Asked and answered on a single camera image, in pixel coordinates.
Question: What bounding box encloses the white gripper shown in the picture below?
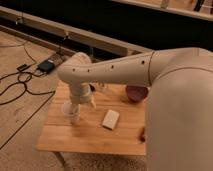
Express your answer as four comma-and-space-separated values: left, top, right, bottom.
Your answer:
69, 83, 96, 124

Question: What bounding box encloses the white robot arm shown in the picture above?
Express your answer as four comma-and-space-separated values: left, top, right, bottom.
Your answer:
58, 48, 213, 171

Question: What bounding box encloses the dark red ceramic bowl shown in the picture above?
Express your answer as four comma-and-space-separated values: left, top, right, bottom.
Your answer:
125, 86, 148, 102

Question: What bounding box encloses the red pepper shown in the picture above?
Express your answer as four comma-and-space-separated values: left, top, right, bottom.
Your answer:
139, 127, 146, 142

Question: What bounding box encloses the black smartphone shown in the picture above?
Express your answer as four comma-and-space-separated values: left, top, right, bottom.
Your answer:
89, 84, 96, 92

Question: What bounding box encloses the beige rectangular block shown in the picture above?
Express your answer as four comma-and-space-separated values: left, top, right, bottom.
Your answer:
102, 110, 120, 130

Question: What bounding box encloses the wooden table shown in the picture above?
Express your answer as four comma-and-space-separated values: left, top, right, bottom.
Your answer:
37, 81, 146, 156

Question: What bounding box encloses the black power adapter box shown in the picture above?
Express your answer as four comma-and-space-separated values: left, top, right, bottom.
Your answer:
37, 60, 55, 73

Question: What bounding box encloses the small black plug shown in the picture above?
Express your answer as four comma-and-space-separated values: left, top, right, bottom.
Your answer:
17, 64, 28, 72

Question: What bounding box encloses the black floor cable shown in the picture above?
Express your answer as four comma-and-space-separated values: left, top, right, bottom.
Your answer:
0, 42, 57, 106

